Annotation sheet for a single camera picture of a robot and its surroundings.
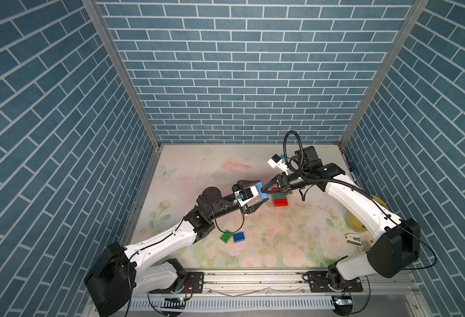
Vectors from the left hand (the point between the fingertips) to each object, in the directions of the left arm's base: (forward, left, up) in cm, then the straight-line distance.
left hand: (266, 191), depth 67 cm
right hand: (+1, 0, -2) cm, 2 cm away
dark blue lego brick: (-6, +9, -28) cm, 30 cm away
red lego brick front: (+9, -10, -24) cm, 27 cm away
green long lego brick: (+12, -10, -24) cm, 29 cm away
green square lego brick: (-6, +15, -28) cm, 32 cm away
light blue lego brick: (-1, +1, -1) cm, 2 cm away
